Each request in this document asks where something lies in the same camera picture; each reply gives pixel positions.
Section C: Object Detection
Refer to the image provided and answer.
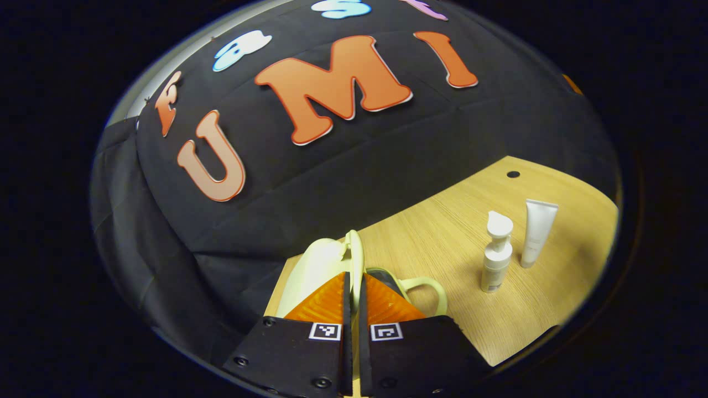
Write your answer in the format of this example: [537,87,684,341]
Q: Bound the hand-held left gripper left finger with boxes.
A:
[221,271,353,398]

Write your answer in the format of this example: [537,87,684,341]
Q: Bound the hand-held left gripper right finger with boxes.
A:
[358,273,494,398]

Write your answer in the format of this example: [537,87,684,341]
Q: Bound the pale yellow suitcase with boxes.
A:
[275,229,449,321]

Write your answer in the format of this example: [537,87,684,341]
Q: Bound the white pump bottle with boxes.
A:
[480,211,514,294]

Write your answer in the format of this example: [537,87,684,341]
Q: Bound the white squeeze tube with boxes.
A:
[520,199,559,269]

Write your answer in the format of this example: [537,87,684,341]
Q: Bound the black backdrop cloth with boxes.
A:
[91,0,620,354]

